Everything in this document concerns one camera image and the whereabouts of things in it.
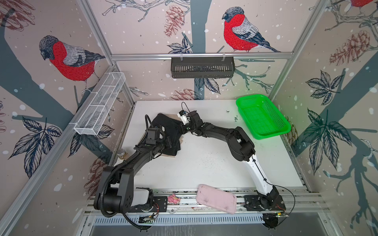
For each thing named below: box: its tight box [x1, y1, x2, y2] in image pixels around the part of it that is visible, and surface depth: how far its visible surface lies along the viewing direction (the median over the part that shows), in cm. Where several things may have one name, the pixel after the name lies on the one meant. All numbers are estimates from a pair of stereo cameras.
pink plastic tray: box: [195, 183, 237, 215], surface depth 75 cm
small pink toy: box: [167, 193, 181, 205], surface depth 75 cm
